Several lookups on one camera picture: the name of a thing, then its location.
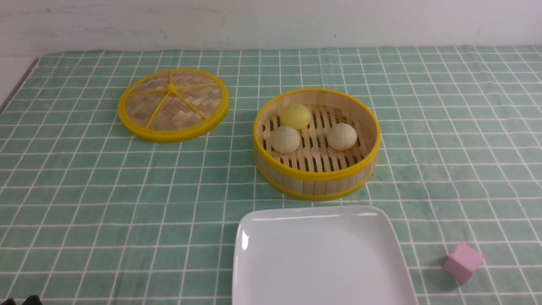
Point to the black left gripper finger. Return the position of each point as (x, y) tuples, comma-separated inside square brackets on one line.
[(31, 300)]

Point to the white steamed bun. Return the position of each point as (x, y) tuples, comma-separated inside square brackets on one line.
[(341, 137), (285, 140)]

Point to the yellow steamed bun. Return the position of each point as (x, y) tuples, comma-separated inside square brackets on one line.
[(296, 116)]

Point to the white square plate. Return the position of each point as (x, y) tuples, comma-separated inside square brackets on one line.
[(336, 255)]

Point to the green checkered tablecloth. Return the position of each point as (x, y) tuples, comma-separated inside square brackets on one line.
[(93, 216)]

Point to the bamboo steamer lid yellow rim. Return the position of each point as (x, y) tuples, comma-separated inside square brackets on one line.
[(175, 105)]

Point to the bamboo steamer basket yellow rim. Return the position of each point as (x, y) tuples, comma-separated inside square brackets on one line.
[(316, 172)]

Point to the pink cube block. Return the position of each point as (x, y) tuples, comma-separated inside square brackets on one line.
[(463, 263)]

